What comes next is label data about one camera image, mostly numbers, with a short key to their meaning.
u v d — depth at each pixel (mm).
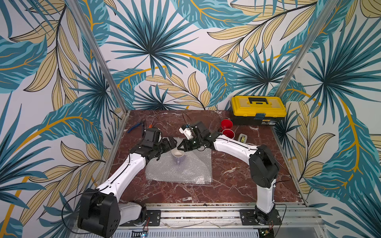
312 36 785
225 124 1036
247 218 735
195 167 879
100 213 387
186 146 747
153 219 725
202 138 689
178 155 856
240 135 1005
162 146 730
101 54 861
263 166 495
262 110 1005
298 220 753
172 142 756
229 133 994
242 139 977
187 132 799
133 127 1076
